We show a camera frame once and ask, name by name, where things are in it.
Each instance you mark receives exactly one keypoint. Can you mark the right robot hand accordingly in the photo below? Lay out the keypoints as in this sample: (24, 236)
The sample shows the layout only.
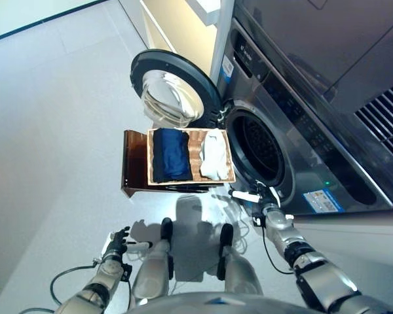
(267, 196)

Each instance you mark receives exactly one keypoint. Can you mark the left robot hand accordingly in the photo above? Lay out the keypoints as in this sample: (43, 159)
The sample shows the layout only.
(116, 248)

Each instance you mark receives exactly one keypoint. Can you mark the white garment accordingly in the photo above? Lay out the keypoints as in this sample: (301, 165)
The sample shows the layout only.
(213, 157)

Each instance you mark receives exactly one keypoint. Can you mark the blue garment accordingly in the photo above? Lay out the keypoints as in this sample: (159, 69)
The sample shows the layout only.
(172, 153)

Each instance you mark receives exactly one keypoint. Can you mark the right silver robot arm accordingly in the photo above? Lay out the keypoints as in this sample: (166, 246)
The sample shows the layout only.
(317, 271)

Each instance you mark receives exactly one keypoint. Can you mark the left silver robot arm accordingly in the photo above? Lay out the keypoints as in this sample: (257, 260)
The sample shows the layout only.
(95, 288)

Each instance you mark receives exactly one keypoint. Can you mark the grey front-load washing machine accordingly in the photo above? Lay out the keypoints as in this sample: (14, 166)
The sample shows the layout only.
(314, 147)

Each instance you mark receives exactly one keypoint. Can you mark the round glass washing machine door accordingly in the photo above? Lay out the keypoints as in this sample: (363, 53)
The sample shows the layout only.
(170, 88)

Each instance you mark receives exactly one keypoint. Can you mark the left silver robot leg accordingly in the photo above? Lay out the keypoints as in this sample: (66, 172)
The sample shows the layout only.
(154, 268)

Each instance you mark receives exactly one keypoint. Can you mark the colourful rectangular instruction sticker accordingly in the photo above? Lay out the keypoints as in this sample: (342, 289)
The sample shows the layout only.
(322, 202)

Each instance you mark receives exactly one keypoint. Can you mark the rectangular wicker basket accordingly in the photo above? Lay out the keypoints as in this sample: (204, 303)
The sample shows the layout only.
(194, 153)

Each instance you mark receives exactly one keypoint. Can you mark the brown wooden stool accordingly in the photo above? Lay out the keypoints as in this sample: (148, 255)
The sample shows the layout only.
(134, 163)

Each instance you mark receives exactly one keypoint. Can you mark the white cabinet side panel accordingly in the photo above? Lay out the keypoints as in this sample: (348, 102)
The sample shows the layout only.
(353, 235)

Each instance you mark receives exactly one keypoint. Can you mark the grey robot torso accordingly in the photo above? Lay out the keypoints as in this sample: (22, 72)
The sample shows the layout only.
(222, 302)

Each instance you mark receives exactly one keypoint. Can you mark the blue energy label sticker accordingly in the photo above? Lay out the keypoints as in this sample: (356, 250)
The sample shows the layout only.
(226, 68)

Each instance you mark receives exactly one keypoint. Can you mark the dark grey dryer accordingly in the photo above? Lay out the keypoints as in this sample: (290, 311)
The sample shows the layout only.
(330, 49)

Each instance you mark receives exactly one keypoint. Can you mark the white vertical cabinet panel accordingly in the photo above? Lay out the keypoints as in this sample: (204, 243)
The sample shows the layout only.
(222, 32)

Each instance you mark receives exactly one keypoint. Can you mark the white counter cabinet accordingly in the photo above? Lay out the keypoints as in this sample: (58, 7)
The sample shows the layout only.
(170, 26)

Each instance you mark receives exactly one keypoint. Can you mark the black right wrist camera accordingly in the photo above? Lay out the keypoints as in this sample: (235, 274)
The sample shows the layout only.
(256, 219)

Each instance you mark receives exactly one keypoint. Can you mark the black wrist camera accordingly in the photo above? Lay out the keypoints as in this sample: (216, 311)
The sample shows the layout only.
(256, 219)
(126, 271)

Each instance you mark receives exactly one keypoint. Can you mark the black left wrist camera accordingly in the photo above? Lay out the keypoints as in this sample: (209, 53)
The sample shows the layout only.
(126, 271)

